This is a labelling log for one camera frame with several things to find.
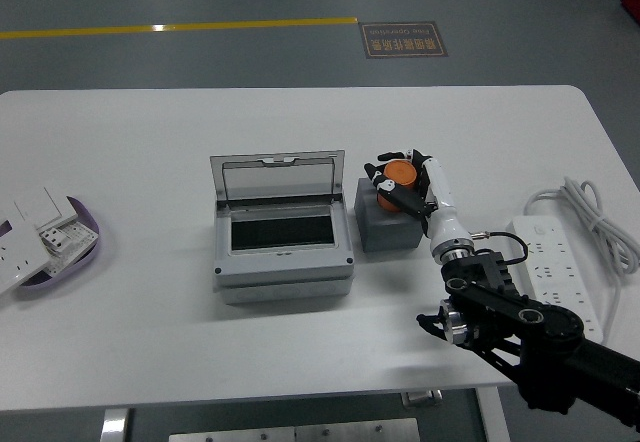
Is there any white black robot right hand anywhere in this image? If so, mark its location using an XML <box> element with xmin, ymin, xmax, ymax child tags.
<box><xmin>363</xmin><ymin>148</ymin><xmax>475</xmax><ymax>263</ymax></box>

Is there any orange cylinder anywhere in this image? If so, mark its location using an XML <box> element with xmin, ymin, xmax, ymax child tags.
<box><xmin>375</xmin><ymin>159</ymin><xmax>419</xmax><ymax>212</ymax></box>

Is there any grey box with clear lid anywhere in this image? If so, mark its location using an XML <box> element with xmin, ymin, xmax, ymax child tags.
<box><xmin>209</xmin><ymin>149</ymin><xmax>356</xmax><ymax>306</ymax></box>

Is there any grey cube with round hole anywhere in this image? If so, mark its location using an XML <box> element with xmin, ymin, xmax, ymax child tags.
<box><xmin>353</xmin><ymin>176</ymin><xmax>435</xmax><ymax>254</ymax></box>

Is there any white power strip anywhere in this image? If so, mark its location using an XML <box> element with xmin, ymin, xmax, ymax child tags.
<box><xmin>505</xmin><ymin>214</ymin><xmax>606</xmax><ymax>343</ymax></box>

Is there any brown floor sign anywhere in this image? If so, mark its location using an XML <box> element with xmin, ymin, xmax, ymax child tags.
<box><xmin>357</xmin><ymin>20</ymin><xmax>449</xmax><ymax>59</ymax></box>

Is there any white table leg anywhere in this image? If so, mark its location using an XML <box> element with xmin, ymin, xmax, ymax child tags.
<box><xmin>99</xmin><ymin>408</ymin><xmax>132</xmax><ymax>442</ymax></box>
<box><xmin>474</xmin><ymin>386</ymin><xmax>511</xmax><ymax>442</ymax></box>

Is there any purple plastic tray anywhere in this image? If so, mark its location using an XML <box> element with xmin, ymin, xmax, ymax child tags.
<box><xmin>0</xmin><ymin>195</ymin><xmax>102</xmax><ymax>302</ymax></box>

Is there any white socket insert module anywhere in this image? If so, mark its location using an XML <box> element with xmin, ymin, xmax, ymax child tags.
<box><xmin>37</xmin><ymin>220</ymin><xmax>100</xmax><ymax>278</ymax></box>

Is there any large white socket panel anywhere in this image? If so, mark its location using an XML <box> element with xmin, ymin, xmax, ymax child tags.
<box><xmin>0</xmin><ymin>219</ymin><xmax>51</xmax><ymax>296</ymax></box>

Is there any white power cord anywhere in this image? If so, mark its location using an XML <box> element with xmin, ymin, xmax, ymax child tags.
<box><xmin>522</xmin><ymin>176</ymin><xmax>640</xmax><ymax>344</ymax></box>

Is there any silver table bracket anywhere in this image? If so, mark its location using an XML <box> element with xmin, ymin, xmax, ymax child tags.
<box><xmin>402</xmin><ymin>390</ymin><xmax>444</xmax><ymax>408</ymax></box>

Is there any grey metal base plate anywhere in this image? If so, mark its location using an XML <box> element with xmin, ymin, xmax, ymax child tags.
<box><xmin>168</xmin><ymin>417</ymin><xmax>421</xmax><ymax>442</ymax></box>

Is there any white switch plate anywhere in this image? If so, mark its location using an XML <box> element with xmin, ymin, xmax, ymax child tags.
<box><xmin>13</xmin><ymin>186</ymin><xmax>81</xmax><ymax>231</ymax></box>

